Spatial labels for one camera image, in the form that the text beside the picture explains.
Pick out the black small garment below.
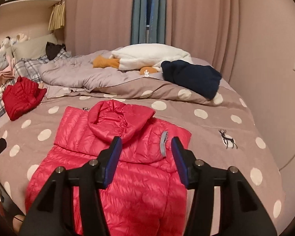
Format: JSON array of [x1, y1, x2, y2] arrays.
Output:
[[45, 42, 66, 61]]

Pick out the white plush goose toy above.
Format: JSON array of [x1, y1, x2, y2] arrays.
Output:
[[93, 43, 192, 74]]

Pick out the plush toys at headboard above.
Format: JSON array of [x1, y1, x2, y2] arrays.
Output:
[[0, 33, 30, 52]]

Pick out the navy blue folded garment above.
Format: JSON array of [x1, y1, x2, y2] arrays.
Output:
[[161, 60, 222, 100]]

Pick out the dark red down jacket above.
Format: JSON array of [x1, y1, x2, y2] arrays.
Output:
[[2, 76, 47, 121]]

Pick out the hanging yellow tassel bundle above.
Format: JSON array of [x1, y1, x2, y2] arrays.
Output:
[[48, 2, 65, 31]]

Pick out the brown polka dot bedspread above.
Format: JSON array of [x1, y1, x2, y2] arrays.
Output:
[[0, 78, 285, 225]]

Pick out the pink-red hooded down jacket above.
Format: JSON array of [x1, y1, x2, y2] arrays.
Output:
[[25, 100, 191, 235]]

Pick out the blue-grey curtain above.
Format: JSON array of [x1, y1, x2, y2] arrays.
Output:
[[130, 0, 167, 44]]

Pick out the lilac grey quilt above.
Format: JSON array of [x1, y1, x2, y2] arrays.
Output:
[[38, 50, 168, 93]]

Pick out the pink curtain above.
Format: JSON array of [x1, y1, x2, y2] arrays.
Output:
[[64, 0, 239, 80]]

